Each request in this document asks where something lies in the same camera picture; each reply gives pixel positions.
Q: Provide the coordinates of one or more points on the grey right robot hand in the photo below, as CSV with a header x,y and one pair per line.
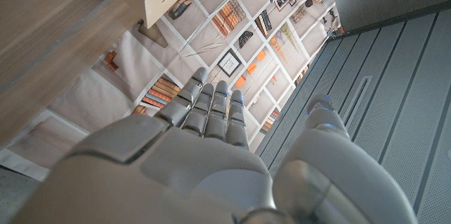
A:
x,y
197,178

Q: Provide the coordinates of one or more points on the printed bookshelf backdrop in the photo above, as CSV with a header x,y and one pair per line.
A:
x,y
197,41

